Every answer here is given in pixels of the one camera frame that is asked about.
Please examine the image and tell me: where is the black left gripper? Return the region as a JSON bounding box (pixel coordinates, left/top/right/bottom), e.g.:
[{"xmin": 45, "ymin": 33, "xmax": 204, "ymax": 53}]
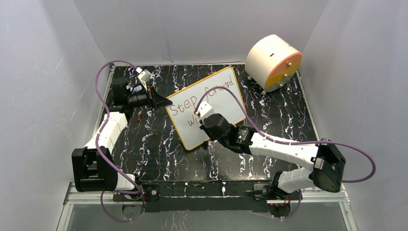
[{"xmin": 128, "ymin": 84, "xmax": 173, "ymax": 112}]

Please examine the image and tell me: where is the yellow framed whiteboard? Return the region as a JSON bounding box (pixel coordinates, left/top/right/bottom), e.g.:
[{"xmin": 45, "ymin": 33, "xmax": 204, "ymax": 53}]
[{"xmin": 166, "ymin": 67, "xmax": 245, "ymax": 151}]

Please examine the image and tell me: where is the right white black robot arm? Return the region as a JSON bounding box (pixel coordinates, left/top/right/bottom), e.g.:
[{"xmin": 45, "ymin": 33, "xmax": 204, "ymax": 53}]
[{"xmin": 200, "ymin": 114, "xmax": 346, "ymax": 199}]

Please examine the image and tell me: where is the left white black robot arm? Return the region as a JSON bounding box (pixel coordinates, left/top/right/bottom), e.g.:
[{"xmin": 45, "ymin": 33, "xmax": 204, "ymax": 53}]
[{"xmin": 72, "ymin": 77, "xmax": 172, "ymax": 200}]

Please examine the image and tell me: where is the blue white round jar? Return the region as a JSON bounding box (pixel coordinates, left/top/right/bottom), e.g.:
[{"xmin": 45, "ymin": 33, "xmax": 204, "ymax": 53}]
[{"xmin": 132, "ymin": 85, "xmax": 144, "ymax": 94}]

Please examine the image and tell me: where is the cream round drawer box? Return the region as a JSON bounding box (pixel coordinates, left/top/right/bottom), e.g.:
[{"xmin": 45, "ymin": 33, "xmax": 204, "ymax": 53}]
[{"xmin": 244, "ymin": 34, "xmax": 303, "ymax": 94}]

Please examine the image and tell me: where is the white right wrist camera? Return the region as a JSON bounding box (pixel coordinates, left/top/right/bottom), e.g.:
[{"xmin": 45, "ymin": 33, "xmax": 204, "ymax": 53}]
[{"xmin": 194, "ymin": 101, "xmax": 215, "ymax": 121}]

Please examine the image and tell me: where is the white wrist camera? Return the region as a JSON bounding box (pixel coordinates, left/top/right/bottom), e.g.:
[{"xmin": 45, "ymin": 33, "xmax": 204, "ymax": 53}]
[
  {"xmin": 136, "ymin": 67, "xmax": 152, "ymax": 91},
  {"xmin": 194, "ymin": 101, "xmax": 215, "ymax": 121}
]

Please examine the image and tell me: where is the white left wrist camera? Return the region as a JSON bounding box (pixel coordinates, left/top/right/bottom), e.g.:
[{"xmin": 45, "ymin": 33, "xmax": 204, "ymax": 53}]
[{"xmin": 136, "ymin": 67, "xmax": 152, "ymax": 91}]

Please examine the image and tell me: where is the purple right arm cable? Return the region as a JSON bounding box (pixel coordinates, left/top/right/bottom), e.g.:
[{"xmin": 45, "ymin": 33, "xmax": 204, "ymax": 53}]
[{"xmin": 193, "ymin": 86, "xmax": 377, "ymax": 220}]

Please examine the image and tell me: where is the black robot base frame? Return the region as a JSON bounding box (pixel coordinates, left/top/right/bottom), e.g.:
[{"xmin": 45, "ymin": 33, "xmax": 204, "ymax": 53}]
[{"xmin": 113, "ymin": 180, "xmax": 295, "ymax": 217}]

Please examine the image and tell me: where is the aluminium rail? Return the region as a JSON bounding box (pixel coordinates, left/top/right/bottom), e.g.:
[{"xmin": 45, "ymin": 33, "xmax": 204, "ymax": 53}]
[{"xmin": 63, "ymin": 180, "xmax": 350, "ymax": 205}]

